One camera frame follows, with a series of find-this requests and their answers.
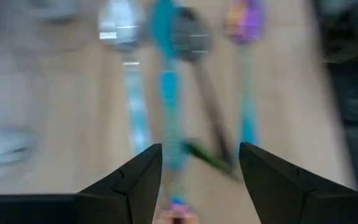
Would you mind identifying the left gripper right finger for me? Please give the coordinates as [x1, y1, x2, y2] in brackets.
[239, 142, 358, 224]

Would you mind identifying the purple spoon teal handle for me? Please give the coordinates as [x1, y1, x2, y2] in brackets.
[223, 0, 265, 154]

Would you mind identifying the silver spoon iridescent handle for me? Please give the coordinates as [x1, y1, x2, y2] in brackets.
[97, 0, 152, 156]

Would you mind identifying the small clear plastic bin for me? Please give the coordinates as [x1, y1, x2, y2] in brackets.
[0, 120, 40, 183]

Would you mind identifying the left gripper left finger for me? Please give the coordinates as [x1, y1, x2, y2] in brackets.
[0, 143, 163, 224]

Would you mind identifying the dark grey metal spoon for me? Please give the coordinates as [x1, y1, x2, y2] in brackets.
[170, 6, 241, 182]

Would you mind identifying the teal toothbrush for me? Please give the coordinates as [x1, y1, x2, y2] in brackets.
[147, 0, 190, 203]

